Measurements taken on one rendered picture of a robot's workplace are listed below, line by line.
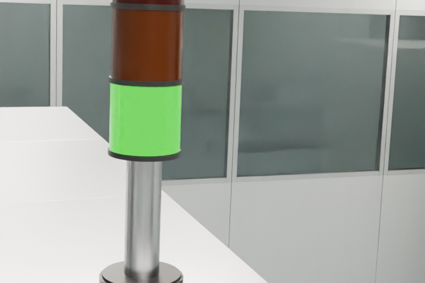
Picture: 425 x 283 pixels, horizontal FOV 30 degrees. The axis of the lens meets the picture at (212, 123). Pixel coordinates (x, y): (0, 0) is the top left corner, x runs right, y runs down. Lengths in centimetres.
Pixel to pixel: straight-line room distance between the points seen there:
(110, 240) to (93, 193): 16
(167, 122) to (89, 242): 19
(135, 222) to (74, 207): 24
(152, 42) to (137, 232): 13
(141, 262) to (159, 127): 10
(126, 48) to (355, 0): 528
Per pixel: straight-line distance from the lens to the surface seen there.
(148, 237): 56
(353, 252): 614
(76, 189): 86
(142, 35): 52
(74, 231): 71
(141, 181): 55
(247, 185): 560
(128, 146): 53
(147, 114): 52
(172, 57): 53
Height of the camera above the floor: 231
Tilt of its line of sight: 9 degrees down
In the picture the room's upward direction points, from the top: 2 degrees clockwise
